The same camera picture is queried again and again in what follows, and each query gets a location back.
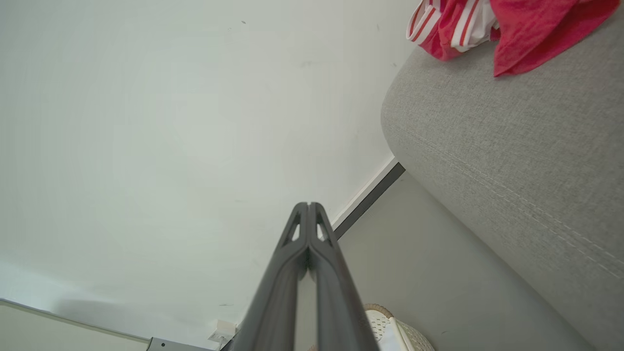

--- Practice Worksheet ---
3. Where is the white and black baseboard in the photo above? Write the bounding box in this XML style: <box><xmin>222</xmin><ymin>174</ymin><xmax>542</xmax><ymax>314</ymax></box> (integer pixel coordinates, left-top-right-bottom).
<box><xmin>331</xmin><ymin>155</ymin><xmax>406</xmax><ymax>240</ymax></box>

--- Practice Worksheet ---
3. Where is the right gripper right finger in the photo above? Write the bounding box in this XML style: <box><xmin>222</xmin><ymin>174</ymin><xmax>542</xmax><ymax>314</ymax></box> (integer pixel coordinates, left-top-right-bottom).
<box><xmin>309</xmin><ymin>202</ymin><xmax>381</xmax><ymax>351</ymax></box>

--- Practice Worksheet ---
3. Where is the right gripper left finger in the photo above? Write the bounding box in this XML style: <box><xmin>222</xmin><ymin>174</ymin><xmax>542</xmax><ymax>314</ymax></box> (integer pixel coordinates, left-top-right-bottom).
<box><xmin>222</xmin><ymin>202</ymin><xmax>311</xmax><ymax>351</ymax></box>

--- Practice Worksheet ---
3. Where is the beige partition panel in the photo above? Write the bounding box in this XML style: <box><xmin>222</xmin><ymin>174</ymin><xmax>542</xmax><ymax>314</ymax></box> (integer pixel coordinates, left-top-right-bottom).
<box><xmin>0</xmin><ymin>299</ymin><xmax>150</xmax><ymax>351</ymax></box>

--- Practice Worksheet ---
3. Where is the grey fabric sofa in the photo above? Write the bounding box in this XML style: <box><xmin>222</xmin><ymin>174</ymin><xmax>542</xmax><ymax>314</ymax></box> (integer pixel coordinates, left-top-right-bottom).
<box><xmin>381</xmin><ymin>10</ymin><xmax>624</xmax><ymax>351</ymax></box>

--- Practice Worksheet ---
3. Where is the red garment with white stripes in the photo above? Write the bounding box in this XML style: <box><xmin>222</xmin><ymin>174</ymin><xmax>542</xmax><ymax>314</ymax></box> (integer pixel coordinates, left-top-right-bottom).
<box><xmin>406</xmin><ymin>0</ymin><xmax>621</xmax><ymax>78</ymax></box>

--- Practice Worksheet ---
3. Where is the white wall socket box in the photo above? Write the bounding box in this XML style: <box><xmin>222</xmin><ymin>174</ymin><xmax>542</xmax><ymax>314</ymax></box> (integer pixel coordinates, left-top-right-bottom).
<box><xmin>208</xmin><ymin>319</ymin><xmax>238</xmax><ymax>345</ymax></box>

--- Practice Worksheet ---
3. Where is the white perforated laundry basket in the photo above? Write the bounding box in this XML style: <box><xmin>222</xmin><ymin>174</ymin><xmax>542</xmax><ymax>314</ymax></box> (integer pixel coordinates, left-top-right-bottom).
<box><xmin>363</xmin><ymin>304</ymin><xmax>435</xmax><ymax>351</ymax></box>

